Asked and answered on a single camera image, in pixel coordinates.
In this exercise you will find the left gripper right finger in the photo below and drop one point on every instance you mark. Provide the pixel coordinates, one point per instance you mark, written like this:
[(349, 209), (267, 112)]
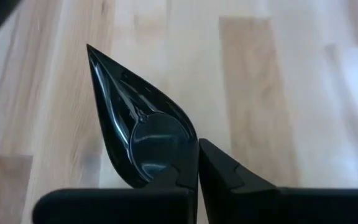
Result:
[(259, 205)]

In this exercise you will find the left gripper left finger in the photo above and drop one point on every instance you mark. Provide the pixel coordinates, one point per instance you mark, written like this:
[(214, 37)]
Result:
[(120, 207)]

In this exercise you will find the black teardrop mini plate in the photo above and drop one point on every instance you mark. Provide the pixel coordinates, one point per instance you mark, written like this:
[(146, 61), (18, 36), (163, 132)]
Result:
[(141, 130)]

